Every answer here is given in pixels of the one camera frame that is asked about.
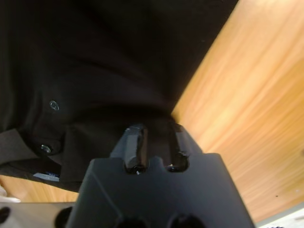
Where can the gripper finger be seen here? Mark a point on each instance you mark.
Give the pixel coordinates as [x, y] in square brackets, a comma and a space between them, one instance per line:
[133, 145]
[183, 142]

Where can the black polo shirt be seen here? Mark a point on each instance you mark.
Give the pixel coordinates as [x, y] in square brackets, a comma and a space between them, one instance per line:
[107, 59]

